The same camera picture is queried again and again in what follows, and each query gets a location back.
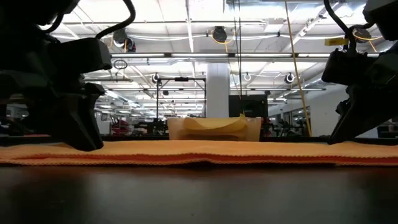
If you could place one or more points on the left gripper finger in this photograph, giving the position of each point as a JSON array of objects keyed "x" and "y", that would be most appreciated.
[
  {"x": 93, "y": 91},
  {"x": 71, "y": 124}
]

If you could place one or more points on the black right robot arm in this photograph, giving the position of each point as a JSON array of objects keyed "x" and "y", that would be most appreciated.
[{"x": 385, "y": 15}]

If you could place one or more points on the white round column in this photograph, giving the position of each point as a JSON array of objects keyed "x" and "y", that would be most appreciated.
[{"x": 217, "y": 90}]

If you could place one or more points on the black monitor screen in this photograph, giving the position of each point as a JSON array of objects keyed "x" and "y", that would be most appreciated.
[{"x": 248, "y": 107}]

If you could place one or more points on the black metal stand frame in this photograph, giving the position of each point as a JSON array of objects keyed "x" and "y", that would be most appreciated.
[{"x": 181, "y": 79}]

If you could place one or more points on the black aluminium table frame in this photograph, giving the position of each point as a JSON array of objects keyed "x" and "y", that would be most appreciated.
[{"x": 140, "y": 137}]

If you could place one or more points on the yellow hanging tag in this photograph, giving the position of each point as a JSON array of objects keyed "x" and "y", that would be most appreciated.
[{"x": 335, "y": 41}]

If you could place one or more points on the orange microfiber towel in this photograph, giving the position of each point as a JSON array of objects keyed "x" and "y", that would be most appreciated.
[{"x": 199, "y": 152}]

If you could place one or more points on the orange translucent plastic bin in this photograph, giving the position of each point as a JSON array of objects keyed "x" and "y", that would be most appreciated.
[{"x": 214, "y": 135}]

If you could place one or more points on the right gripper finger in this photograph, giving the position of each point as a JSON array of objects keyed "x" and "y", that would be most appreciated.
[
  {"x": 370, "y": 112},
  {"x": 337, "y": 133}
]

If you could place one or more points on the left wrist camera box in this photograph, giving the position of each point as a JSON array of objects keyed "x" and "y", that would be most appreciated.
[{"x": 87, "y": 56}]

